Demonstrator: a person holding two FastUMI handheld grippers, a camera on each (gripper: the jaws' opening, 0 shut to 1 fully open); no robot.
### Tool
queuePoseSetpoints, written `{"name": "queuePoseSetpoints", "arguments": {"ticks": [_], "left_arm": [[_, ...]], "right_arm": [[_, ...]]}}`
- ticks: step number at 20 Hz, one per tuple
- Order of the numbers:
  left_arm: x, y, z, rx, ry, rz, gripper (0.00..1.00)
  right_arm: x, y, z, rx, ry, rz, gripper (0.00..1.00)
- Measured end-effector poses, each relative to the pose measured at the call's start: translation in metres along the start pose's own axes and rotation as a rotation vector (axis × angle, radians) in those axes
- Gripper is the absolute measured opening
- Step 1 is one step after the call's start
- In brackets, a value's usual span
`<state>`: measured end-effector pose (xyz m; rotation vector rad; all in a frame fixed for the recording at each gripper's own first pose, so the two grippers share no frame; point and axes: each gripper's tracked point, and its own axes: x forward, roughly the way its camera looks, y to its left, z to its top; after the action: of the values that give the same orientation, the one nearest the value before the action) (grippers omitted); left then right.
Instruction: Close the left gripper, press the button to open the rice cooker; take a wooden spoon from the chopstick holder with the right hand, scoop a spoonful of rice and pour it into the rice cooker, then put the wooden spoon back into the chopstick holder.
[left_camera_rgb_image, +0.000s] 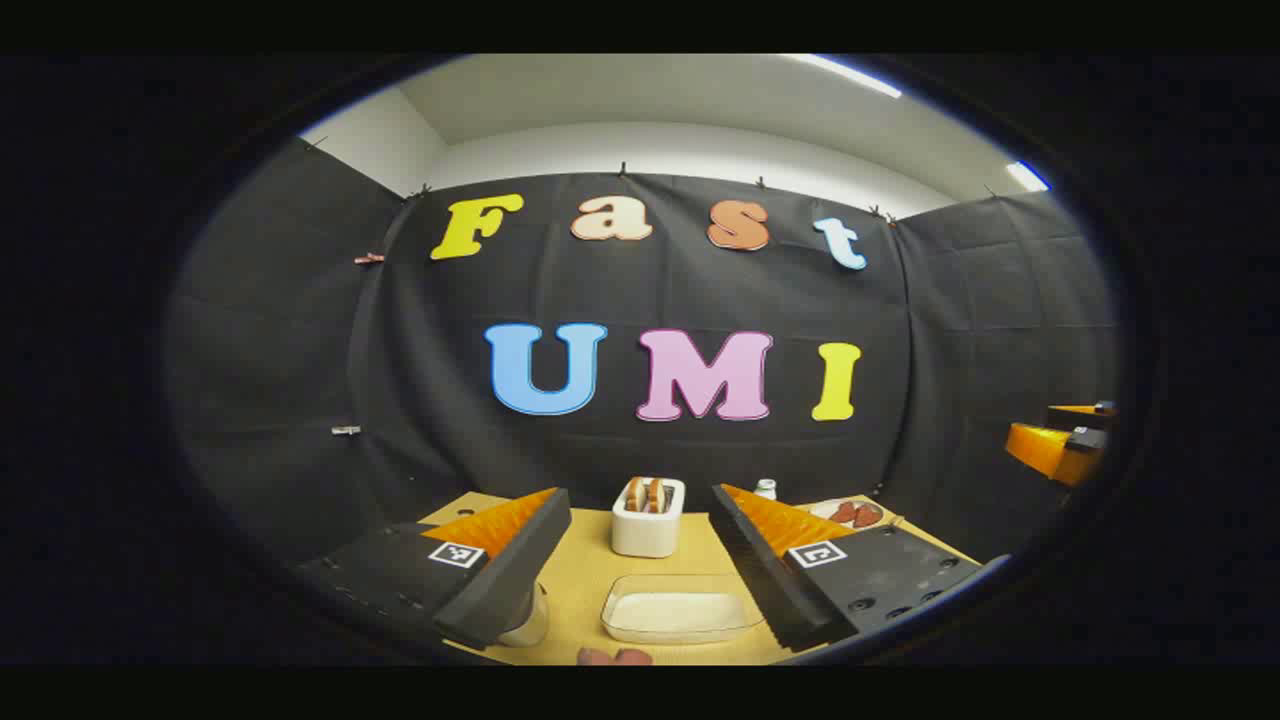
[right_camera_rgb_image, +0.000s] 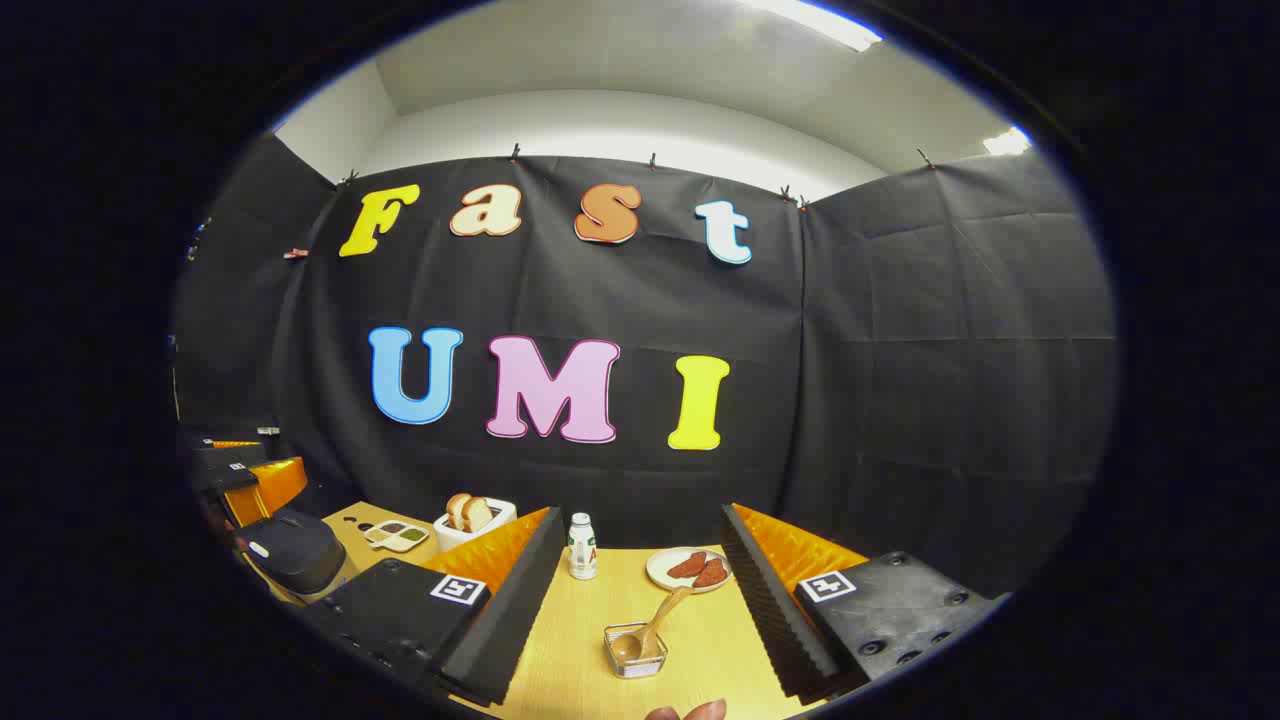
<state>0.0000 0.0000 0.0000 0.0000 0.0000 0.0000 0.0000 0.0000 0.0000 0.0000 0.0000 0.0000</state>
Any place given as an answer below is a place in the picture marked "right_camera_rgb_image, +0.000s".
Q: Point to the white bottle with green label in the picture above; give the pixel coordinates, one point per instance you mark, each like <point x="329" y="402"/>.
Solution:
<point x="582" y="550"/>

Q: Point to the small ceiling light panel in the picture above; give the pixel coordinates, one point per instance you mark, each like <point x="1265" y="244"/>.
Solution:
<point x="1006" y="141"/>

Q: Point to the white round plate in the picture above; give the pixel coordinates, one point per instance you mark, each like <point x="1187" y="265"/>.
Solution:
<point x="662" y="575"/>

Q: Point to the toast bread slice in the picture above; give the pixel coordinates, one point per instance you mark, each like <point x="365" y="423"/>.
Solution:
<point x="478" y="514"/>
<point x="457" y="510"/>

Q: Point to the dark grey rice cooker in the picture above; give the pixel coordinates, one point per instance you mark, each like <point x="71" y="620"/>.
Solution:
<point x="295" y="550"/>

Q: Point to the white toaster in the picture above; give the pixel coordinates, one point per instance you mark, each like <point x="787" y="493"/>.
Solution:
<point x="450" y="535"/>

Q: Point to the white divided grain tray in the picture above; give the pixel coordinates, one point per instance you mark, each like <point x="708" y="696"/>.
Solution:
<point x="397" y="537"/>

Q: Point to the wooden spoon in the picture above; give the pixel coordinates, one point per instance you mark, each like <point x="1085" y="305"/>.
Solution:
<point x="660" y="615"/>

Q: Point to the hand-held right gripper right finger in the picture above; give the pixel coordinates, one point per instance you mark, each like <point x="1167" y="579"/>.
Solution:
<point x="770" y="610"/>

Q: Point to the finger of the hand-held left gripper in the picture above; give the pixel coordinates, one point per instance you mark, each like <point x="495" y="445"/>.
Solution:
<point x="265" y="485"/>
<point x="225" y="443"/>

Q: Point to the black backdrop cloth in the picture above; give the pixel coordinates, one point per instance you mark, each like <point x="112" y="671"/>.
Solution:
<point x="900" y="400"/>

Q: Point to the red meat slice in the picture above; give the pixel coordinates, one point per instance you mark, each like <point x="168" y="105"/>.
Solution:
<point x="711" y="573"/>
<point x="687" y="565"/>

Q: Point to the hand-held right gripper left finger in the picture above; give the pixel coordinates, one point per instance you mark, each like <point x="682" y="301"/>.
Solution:
<point x="510" y="620"/>

